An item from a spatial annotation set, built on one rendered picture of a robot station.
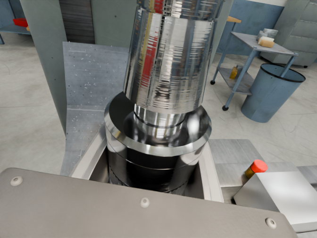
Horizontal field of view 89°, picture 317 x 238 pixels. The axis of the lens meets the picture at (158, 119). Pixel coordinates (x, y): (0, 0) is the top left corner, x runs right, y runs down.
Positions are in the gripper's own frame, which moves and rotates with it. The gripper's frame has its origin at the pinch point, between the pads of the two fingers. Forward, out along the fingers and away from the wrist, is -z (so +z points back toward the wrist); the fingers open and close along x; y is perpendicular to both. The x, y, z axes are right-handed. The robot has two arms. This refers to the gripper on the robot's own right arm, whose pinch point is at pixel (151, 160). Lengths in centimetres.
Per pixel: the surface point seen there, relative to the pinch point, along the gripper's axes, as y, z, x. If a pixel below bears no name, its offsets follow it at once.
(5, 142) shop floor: 112, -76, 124
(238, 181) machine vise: 9.9, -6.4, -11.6
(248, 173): 9.2, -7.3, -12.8
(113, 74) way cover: 10.6, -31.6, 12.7
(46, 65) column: 11.0, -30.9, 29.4
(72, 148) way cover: 25.5, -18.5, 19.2
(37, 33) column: 3.7, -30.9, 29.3
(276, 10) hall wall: -1, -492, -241
